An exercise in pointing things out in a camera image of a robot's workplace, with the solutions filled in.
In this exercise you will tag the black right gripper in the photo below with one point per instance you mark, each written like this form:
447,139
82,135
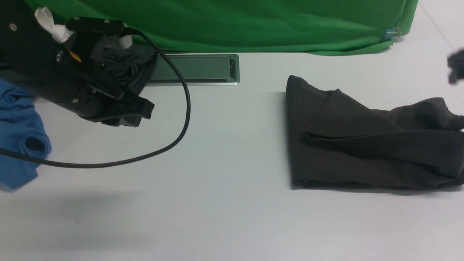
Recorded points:
455,62

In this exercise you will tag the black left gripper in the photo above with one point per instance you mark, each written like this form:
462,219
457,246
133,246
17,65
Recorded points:
87,89

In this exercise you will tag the dark gray long-sleeved shirt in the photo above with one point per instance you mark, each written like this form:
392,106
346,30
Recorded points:
335,142

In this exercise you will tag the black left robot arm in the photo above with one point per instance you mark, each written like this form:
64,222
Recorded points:
24,41

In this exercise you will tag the white crumpled garment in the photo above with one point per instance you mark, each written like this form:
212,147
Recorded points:
45,18

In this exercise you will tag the dark teal crumpled garment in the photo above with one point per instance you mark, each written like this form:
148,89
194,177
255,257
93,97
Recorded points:
133,66

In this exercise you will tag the blue crumpled garment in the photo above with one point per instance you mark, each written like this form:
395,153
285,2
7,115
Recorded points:
21,131

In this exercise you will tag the blue binder clip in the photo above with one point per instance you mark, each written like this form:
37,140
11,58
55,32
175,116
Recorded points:
392,33

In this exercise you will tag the green backdrop cloth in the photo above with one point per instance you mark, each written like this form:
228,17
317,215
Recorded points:
321,27

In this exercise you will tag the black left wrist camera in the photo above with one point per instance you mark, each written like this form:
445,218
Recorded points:
88,33

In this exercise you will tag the silver table cable hatch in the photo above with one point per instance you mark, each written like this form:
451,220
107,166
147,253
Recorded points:
197,70

